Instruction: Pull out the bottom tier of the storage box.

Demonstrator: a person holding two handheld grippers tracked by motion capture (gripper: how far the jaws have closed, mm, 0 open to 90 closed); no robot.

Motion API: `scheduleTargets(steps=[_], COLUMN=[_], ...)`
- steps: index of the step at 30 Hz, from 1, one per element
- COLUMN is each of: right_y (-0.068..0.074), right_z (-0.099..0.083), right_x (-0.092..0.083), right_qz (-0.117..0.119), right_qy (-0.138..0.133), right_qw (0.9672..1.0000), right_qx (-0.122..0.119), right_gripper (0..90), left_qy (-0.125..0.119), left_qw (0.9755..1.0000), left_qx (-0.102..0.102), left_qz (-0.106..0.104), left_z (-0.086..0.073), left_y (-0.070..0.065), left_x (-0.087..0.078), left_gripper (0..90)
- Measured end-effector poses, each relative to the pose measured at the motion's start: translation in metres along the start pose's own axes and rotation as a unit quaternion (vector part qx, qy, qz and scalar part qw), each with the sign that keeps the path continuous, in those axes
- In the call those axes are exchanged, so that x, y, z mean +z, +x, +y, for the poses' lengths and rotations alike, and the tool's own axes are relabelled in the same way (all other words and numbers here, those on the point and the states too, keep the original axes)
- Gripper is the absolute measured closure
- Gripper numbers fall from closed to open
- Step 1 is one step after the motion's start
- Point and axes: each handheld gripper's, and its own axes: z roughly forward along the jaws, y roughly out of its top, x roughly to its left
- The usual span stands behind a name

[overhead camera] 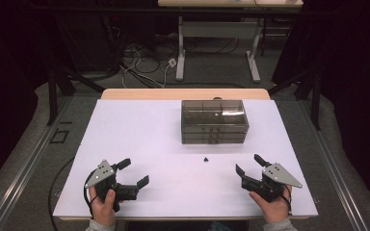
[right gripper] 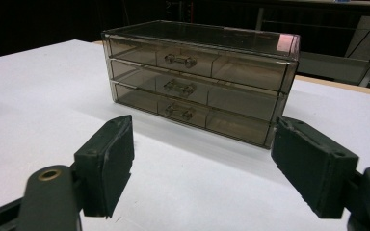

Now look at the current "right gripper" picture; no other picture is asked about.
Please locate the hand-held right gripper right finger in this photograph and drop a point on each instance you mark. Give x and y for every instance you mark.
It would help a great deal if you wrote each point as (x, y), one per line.
(311, 166)

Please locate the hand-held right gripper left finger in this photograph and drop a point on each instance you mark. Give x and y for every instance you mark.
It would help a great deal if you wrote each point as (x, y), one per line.
(104, 166)

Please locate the smoky clear plastic drawer organizer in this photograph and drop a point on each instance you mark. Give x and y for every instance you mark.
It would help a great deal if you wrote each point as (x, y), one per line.
(205, 35)

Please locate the white foam board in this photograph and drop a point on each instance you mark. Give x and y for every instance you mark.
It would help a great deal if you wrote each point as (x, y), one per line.
(45, 112)

